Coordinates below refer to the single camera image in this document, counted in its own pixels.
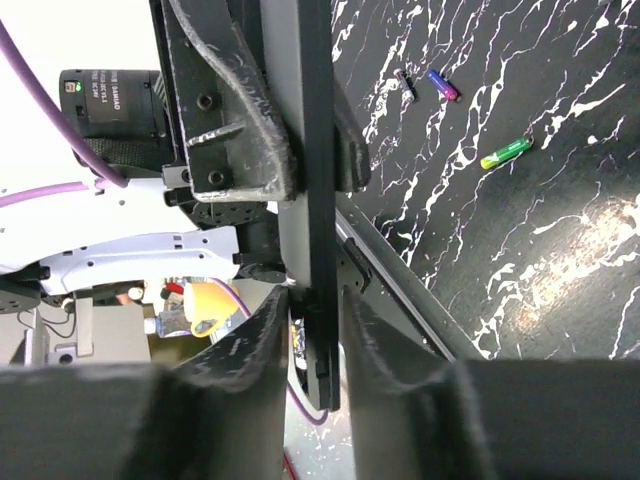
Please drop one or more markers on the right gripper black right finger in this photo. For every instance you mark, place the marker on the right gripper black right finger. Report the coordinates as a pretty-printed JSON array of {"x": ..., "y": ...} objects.
[{"x": 415, "y": 415}]

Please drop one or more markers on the green yellow AAA battery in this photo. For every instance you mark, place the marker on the green yellow AAA battery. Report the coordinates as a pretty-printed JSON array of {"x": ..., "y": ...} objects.
[{"x": 507, "y": 153}]

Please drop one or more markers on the black grey AAA battery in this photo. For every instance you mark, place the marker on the black grey AAA battery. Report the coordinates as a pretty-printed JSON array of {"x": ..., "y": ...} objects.
[{"x": 407, "y": 92}]

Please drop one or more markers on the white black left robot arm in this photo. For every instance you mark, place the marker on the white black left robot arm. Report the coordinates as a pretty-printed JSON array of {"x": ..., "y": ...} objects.
[{"x": 133, "y": 215}]

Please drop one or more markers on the black remote control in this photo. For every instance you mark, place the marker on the black remote control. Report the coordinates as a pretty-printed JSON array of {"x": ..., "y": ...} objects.
[{"x": 297, "y": 45}]

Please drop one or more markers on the blue purple AAA battery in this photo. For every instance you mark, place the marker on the blue purple AAA battery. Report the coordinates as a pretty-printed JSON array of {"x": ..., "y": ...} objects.
[{"x": 443, "y": 86}]

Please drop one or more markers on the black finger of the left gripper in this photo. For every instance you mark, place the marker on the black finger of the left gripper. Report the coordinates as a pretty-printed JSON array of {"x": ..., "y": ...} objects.
[{"x": 352, "y": 159}]

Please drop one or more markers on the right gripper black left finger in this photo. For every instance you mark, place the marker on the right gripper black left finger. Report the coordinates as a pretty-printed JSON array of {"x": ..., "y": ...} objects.
[{"x": 219, "y": 415}]

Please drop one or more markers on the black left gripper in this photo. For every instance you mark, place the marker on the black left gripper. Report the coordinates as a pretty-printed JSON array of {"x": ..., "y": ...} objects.
[{"x": 223, "y": 126}]

